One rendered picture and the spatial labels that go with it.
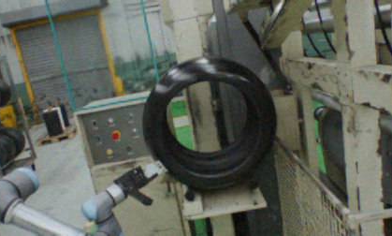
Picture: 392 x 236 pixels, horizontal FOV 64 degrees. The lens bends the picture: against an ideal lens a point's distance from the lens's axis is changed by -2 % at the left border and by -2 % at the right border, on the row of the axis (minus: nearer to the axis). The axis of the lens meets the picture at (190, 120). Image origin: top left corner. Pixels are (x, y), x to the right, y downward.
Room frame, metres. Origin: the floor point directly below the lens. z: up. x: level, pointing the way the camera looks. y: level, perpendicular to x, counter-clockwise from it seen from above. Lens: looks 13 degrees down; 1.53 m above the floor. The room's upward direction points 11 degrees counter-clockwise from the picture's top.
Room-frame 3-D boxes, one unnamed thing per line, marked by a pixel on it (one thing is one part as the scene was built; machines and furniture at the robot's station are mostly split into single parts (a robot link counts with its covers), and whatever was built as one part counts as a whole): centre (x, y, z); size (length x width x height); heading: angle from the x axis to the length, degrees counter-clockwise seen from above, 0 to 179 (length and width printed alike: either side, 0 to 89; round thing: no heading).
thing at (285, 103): (1.66, -0.47, 1.05); 0.20 x 0.15 x 0.30; 178
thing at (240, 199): (1.45, -0.08, 0.80); 0.37 x 0.36 x 0.02; 88
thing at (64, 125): (7.58, 3.18, 0.38); 1.20 x 0.80 x 0.76; 10
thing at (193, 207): (1.46, 0.06, 0.84); 0.36 x 0.09 x 0.06; 178
